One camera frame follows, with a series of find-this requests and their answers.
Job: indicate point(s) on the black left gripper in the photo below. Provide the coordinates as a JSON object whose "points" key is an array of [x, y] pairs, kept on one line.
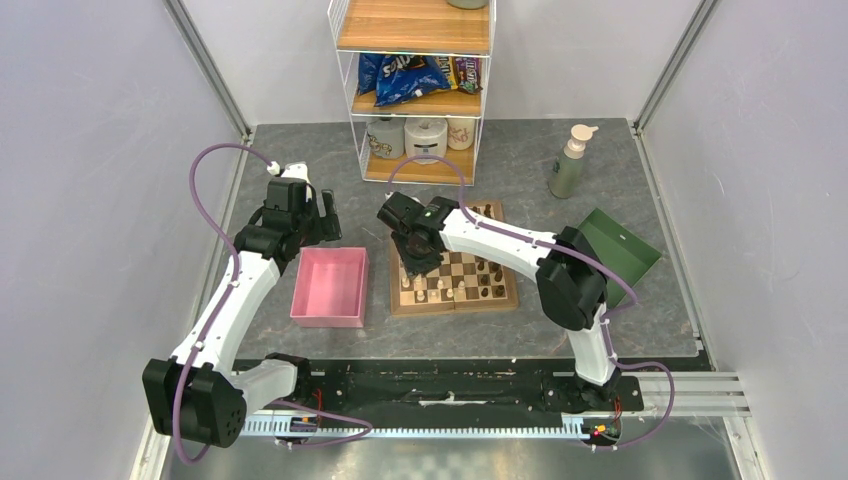
{"points": [[325, 227]]}

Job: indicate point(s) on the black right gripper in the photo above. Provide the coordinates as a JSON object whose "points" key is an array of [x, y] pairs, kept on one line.
{"points": [[414, 266]]}

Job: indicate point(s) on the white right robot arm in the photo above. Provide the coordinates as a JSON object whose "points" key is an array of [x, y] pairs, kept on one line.
{"points": [[570, 279]]}

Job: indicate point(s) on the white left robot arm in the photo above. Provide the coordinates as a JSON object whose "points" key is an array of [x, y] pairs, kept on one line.
{"points": [[195, 394]]}

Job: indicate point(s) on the wooden chess board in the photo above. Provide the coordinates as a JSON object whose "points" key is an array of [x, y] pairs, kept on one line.
{"points": [[462, 283]]}

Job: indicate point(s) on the pink plastic bin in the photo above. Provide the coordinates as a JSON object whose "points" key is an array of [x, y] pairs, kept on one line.
{"points": [[330, 288]]}

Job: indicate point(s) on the white patterned mug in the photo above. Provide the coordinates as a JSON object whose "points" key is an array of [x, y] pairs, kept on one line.
{"points": [[386, 137]]}

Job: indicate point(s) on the white toilet paper roll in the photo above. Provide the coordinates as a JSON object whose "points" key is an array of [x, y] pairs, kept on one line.
{"points": [[426, 136]]}

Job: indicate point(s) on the pink printed cup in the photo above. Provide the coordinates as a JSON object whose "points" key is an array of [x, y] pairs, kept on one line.
{"points": [[461, 133]]}

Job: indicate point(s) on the green soap pump bottle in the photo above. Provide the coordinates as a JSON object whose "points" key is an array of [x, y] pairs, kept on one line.
{"points": [[569, 164]]}

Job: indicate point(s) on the blue chips bag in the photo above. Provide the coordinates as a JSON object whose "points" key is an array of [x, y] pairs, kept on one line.
{"points": [[397, 79]]}

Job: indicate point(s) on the dark candy bag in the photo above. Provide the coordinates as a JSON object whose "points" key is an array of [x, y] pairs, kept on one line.
{"points": [[466, 74]]}

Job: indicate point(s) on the green plastic bin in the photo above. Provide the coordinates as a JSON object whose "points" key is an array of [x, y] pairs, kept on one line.
{"points": [[620, 250]]}

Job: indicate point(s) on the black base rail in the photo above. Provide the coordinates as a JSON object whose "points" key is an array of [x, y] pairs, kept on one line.
{"points": [[456, 393]]}

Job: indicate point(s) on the white wire wooden shelf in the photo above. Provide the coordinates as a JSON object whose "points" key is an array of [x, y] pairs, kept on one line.
{"points": [[443, 29]]}

